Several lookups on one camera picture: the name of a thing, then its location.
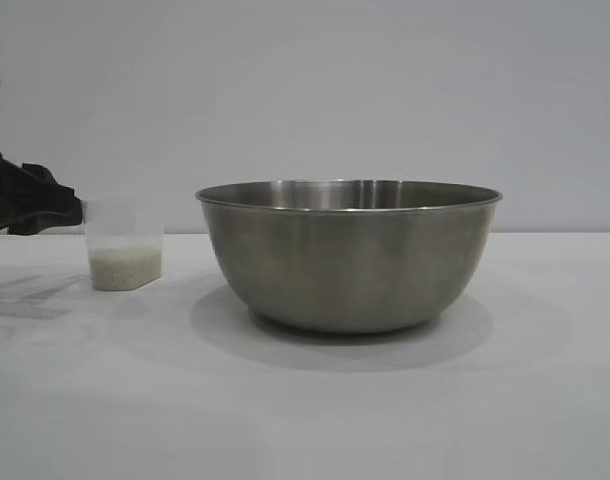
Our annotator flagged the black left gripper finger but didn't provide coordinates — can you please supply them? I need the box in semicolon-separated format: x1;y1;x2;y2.
7;214;84;236
22;163;84;221

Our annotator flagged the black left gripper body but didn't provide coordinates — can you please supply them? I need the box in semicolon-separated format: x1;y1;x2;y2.
0;132;24;234

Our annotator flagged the white uncooked rice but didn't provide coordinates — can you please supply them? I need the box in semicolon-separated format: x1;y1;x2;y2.
89;247;163;291

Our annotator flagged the stainless steel mixing bowl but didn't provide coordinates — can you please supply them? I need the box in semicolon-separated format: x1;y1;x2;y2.
194;178;504;335

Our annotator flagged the clear plastic measuring cup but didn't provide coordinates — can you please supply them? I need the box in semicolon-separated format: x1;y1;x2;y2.
82;194;165;291

